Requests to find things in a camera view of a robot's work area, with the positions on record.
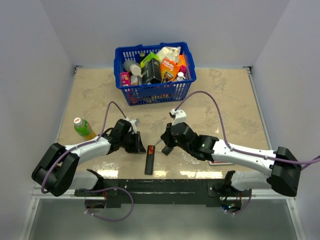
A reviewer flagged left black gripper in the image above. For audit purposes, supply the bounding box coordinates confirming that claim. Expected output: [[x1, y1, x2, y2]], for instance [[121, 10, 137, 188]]
[[120, 130, 146, 153]]

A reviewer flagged black remote control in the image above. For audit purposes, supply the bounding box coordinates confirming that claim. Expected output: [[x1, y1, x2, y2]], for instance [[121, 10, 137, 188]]
[[144, 145, 155, 175]]

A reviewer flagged black battery cover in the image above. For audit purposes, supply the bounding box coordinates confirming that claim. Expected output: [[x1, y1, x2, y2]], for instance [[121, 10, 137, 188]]
[[161, 146, 173, 156]]

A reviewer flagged red orange battery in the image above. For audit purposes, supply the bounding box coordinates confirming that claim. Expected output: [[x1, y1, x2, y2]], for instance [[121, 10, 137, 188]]
[[150, 146, 155, 155], [148, 145, 152, 155]]

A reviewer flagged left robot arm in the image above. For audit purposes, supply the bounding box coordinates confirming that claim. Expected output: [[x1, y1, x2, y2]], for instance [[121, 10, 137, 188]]
[[31, 118, 146, 197]]

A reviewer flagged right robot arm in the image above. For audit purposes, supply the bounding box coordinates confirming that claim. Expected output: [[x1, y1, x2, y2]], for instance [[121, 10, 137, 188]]
[[160, 122, 302, 197]]

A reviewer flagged white red remote control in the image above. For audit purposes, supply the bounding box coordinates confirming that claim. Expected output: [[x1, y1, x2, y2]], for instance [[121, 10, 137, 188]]
[[208, 161, 233, 166]]

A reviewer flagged blue plastic basket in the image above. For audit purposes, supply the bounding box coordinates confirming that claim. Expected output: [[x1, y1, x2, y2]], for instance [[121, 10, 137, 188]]
[[113, 41, 197, 106]]

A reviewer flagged white pump bottle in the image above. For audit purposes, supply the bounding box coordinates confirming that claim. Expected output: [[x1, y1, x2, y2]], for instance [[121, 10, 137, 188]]
[[176, 71, 186, 82]]

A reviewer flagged orange label bottle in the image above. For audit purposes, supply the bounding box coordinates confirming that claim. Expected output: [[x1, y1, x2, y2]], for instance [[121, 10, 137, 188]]
[[130, 75, 142, 86]]

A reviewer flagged green orange drink bottle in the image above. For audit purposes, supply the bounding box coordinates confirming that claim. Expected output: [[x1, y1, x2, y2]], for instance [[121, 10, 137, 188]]
[[73, 117, 97, 141]]

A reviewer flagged orange Gillette razor box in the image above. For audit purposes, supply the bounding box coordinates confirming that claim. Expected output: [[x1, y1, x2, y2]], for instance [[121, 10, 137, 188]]
[[160, 58, 180, 83]]

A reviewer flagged black green carton box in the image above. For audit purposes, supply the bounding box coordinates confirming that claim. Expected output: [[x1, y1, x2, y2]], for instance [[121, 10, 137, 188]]
[[140, 52, 162, 85]]

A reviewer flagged pink packet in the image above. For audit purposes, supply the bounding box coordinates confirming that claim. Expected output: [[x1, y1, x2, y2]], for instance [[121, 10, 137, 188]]
[[120, 72, 131, 87]]

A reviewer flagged grey white bottle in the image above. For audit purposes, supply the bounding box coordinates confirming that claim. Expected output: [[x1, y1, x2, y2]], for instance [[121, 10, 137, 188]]
[[123, 60, 143, 78]]

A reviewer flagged crumpled white paper bag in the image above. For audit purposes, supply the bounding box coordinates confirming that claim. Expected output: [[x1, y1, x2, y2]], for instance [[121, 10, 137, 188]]
[[156, 46, 181, 63]]

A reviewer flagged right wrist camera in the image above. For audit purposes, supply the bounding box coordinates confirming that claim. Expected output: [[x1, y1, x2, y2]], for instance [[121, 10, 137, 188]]
[[169, 109, 187, 126]]

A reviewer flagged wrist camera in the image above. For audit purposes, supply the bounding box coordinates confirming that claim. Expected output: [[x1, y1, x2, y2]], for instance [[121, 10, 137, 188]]
[[169, 109, 187, 126], [125, 117, 140, 133]]

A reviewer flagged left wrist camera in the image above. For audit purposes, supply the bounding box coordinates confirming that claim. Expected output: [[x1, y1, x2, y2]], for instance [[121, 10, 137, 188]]
[[125, 117, 140, 133]]

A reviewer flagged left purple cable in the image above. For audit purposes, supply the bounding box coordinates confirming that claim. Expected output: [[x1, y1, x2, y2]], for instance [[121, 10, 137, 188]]
[[40, 100, 128, 194]]

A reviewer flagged purple cable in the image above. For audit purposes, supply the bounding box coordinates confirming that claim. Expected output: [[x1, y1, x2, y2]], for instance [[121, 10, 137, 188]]
[[40, 100, 128, 194], [174, 90, 320, 171]]

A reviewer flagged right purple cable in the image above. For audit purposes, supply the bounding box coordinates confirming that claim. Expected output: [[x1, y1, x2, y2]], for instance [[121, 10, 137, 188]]
[[174, 90, 320, 171]]

